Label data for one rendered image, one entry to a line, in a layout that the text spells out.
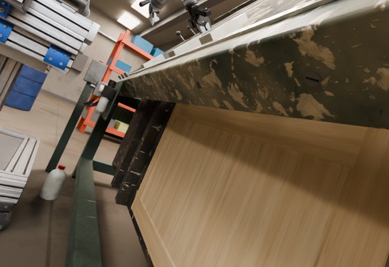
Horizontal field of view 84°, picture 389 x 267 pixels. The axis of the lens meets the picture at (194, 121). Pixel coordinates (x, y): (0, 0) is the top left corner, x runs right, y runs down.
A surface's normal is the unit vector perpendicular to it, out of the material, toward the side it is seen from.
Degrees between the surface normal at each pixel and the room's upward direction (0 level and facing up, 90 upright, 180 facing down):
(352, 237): 90
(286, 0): 90
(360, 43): 146
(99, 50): 90
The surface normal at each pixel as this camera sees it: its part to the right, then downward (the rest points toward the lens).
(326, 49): -0.77, 0.55
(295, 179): -0.81, -0.38
